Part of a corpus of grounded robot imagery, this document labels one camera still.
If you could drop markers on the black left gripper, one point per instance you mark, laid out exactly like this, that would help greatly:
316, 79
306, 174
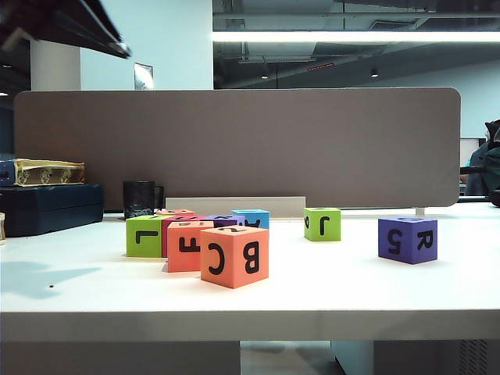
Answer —
19, 15

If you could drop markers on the green block L T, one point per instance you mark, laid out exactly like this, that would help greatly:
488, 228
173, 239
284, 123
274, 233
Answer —
143, 238

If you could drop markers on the magenta block P U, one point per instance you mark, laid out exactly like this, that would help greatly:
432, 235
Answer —
165, 238

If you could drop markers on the purple letter block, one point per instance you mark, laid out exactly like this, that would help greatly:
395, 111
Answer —
224, 221

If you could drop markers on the blue block fish picture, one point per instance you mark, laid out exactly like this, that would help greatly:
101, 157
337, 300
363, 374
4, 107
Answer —
258, 218

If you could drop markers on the green block N J 9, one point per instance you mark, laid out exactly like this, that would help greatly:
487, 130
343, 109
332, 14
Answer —
327, 229

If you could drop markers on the purple block G R 5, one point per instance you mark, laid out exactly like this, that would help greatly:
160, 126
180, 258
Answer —
406, 242

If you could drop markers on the patterned block packaging box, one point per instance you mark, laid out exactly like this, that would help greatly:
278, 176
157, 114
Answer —
51, 173

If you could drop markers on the black mug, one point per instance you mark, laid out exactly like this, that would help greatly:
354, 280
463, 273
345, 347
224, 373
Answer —
138, 199

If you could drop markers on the dark blue plastic case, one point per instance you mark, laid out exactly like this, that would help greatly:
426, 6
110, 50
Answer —
51, 211

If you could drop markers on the brown fabric desk divider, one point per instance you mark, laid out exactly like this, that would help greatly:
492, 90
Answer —
234, 148

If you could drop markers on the orange block Q D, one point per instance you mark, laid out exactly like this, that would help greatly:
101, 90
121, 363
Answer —
176, 212

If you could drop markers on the red LED sign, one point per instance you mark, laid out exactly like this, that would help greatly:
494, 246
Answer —
321, 67

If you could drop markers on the orange block F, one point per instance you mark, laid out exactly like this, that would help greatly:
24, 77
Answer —
183, 250

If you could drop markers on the long ceiling light strip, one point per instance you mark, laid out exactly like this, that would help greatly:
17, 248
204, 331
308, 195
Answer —
351, 36

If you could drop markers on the orange block B C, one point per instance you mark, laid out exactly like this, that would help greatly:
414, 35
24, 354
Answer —
234, 261

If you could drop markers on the black hanging ceiling spotlight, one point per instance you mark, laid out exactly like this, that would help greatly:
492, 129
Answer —
374, 72

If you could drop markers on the grey desk panel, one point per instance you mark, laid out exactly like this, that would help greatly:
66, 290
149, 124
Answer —
117, 359

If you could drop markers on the white monitor screen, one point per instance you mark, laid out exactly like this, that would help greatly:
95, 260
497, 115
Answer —
470, 152

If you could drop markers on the seated person green shirt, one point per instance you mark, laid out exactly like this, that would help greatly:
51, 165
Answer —
482, 172

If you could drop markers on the grey vented desk cabinet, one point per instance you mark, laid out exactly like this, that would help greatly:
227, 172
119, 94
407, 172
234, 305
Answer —
429, 359

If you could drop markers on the metal wall plaque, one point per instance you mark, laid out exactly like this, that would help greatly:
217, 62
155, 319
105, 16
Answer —
143, 76

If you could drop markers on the white divider foot bracket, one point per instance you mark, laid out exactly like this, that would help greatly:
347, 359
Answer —
420, 211

